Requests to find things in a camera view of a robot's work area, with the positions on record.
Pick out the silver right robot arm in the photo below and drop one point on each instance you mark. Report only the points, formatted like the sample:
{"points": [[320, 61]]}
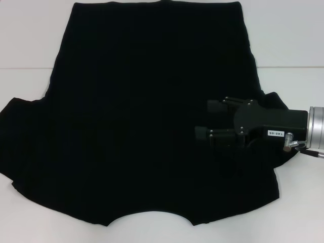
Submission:
{"points": [[316, 127]]}

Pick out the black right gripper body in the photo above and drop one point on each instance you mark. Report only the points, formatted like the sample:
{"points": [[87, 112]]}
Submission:
{"points": [[255, 120]]}

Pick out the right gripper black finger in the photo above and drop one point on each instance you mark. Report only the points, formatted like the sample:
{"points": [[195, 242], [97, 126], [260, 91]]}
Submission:
{"points": [[214, 106], [201, 133]]}

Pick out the black t-shirt with FREE print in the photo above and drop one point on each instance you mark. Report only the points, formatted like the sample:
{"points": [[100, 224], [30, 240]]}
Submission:
{"points": [[152, 76]]}

